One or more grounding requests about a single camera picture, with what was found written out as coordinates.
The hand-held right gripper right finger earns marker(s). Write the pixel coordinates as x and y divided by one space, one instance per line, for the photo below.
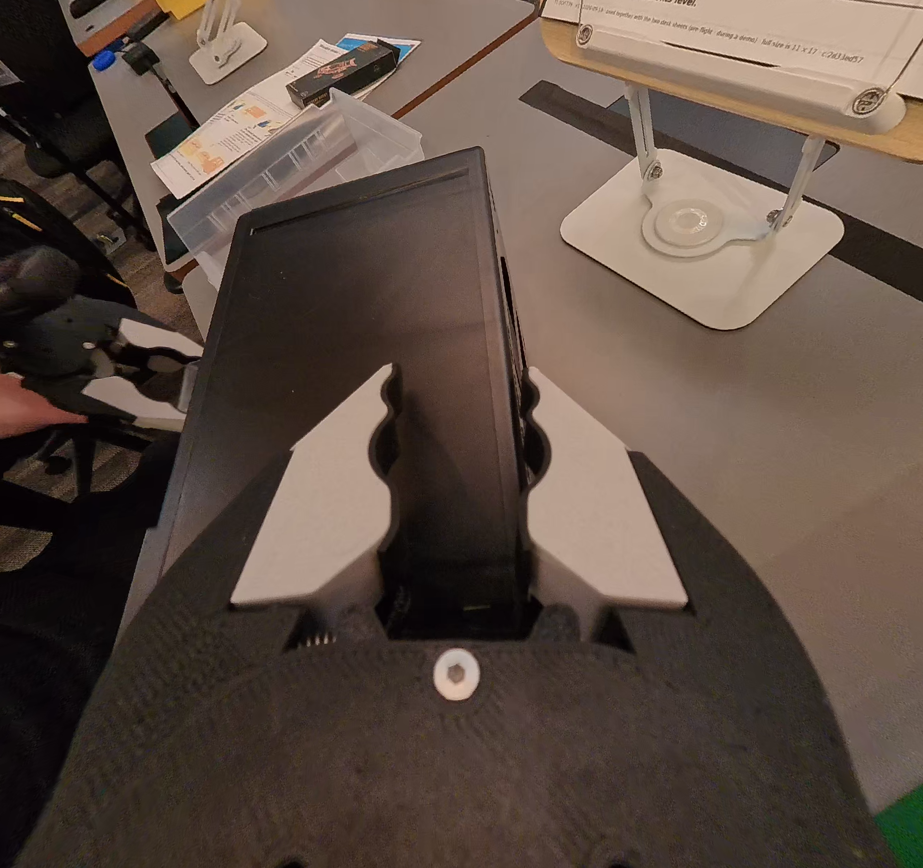
606 522

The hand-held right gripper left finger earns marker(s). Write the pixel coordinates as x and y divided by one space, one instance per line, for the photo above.
310 522

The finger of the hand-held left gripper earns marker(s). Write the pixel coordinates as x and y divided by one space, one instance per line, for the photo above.
162 345
137 406

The black drawer cabinet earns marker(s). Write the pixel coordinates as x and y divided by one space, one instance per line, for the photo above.
346 305

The large clear plastic bin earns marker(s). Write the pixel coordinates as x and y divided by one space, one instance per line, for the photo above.
375 136

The green plastic bin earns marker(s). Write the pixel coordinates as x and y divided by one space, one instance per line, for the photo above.
901 832

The person's left hand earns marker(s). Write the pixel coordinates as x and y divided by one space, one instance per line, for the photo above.
29 410

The black swivel chair base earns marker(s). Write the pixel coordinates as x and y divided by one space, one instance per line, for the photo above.
79 464

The black backpack yellow trim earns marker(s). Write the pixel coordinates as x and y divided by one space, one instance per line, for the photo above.
43 226

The white instruction leaflet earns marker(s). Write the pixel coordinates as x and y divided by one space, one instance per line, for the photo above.
216 132

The person's black clothing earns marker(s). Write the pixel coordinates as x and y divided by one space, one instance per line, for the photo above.
50 666

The small blue cap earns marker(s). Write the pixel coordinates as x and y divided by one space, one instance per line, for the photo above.
104 60

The black rubber mallet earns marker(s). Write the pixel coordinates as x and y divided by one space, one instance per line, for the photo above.
140 56

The document stand with white base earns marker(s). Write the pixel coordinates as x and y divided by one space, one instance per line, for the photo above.
227 53

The small black box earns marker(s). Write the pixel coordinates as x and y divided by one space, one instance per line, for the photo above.
346 74

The blue printed leaflet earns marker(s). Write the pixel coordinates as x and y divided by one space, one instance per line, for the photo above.
404 47

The printed instruction sheet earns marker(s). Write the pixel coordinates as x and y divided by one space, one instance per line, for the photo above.
721 24

